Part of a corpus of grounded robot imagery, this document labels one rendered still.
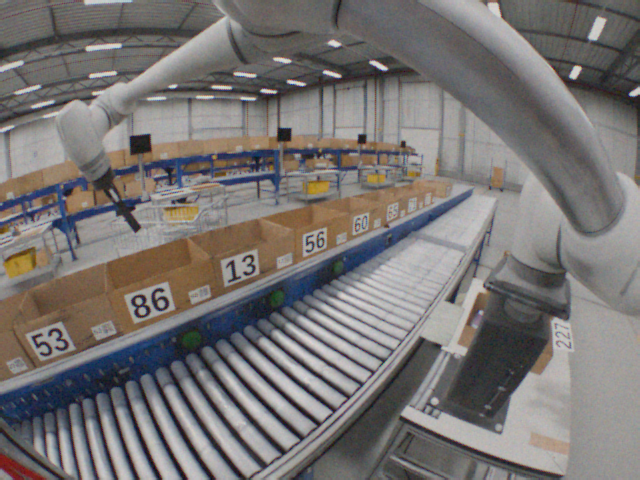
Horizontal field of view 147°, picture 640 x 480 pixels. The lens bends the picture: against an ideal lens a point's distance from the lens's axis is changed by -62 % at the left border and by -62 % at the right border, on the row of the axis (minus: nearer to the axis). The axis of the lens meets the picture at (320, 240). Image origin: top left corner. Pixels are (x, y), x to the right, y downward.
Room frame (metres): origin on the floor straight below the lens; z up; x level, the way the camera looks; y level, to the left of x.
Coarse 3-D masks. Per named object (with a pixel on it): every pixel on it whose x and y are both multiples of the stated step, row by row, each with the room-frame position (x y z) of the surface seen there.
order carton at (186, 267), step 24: (120, 264) 0.69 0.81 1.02; (144, 264) 0.77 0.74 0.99; (168, 264) 0.85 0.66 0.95; (192, 264) 0.68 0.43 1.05; (120, 288) 0.49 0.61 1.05; (144, 288) 0.54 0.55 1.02; (192, 288) 0.66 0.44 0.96; (216, 288) 0.73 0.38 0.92; (120, 312) 0.47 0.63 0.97; (168, 312) 0.58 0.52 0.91
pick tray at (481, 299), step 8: (480, 296) 0.79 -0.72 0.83; (488, 296) 0.76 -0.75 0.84; (480, 304) 0.78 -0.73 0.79; (472, 312) 0.77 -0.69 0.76; (464, 328) 0.59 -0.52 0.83; (472, 328) 0.57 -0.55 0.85; (464, 336) 0.58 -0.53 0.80; (472, 336) 0.56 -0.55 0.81; (552, 336) 0.43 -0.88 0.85; (464, 344) 0.58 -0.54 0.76; (552, 344) 0.39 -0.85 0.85; (544, 352) 0.42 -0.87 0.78; (552, 352) 0.36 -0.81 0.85; (544, 360) 0.35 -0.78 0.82; (536, 368) 0.36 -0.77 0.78; (544, 368) 0.34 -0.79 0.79
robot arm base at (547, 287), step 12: (516, 264) 0.37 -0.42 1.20; (504, 276) 0.37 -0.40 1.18; (516, 276) 0.36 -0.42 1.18; (528, 276) 0.33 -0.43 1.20; (540, 276) 0.31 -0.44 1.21; (552, 276) 0.30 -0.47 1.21; (564, 276) 0.29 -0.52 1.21; (516, 288) 0.34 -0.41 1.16; (528, 288) 0.32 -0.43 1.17; (540, 288) 0.30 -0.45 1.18; (552, 288) 0.29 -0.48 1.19; (552, 300) 0.27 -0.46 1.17; (564, 300) 0.25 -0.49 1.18
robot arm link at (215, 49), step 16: (208, 32) 0.36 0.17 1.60; (224, 32) 0.35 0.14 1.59; (192, 48) 0.37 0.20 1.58; (208, 48) 0.36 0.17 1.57; (224, 48) 0.36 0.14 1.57; (160, 64) 0.39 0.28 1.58; (176, 64) 0.38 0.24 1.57; (192, 64) 0.38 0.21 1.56; (208, 64) 0.38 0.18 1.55; (224, 64) 0.39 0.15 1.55; (240, 64) 0.40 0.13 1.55; (144, 80) 0.44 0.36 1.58; (160, 80) 0.40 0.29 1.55; (176, 80) 0.40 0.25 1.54; (112, 96) 0.51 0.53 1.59; (128, 96) 0.53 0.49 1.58; (112, 112) 0.52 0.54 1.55; (128, 112) 0.56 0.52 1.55; (112, 128) 0.55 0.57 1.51
